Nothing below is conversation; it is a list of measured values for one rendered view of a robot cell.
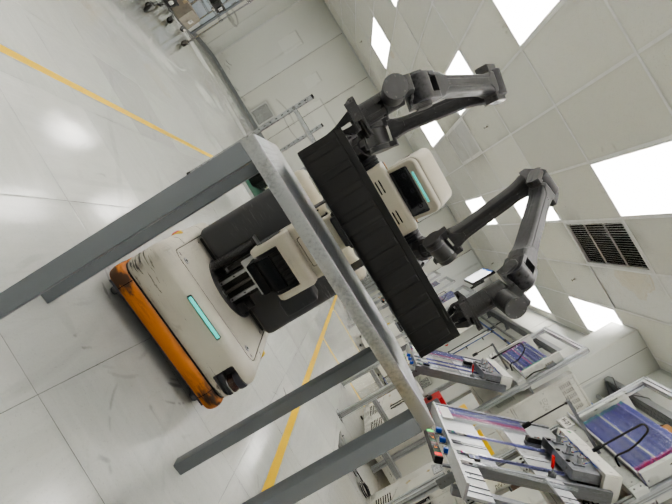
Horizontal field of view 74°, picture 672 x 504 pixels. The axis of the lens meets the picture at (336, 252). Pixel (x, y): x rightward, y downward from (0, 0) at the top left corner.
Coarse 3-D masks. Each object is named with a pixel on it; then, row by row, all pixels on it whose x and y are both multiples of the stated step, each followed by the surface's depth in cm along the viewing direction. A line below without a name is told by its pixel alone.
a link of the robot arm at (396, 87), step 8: (384, 80) 97; (392, 80) 97; (400, 80) 97; (408, 80) 97; (384, 88) 97; (392, 88) 97; (400, 88) 97; (408, 88) 97; (384, 96) 99; (392, 96) 97; (400, 96) 97; (408, 96) 103; (392, 104) 101; (408, 104) 107; (416, 104) 105; (424, 104) 105; (432, 104) 106
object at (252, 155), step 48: (240, 144) 83; (192, 192) 84; (288, 192) 85; (96, 240) 85; (144, 240) 126; (48, 288) 88; (336, 288) 88; (384, 336) 101; (336, 384) 136; (240, 432) 138; (384, 432) 95; (288, 480) 99
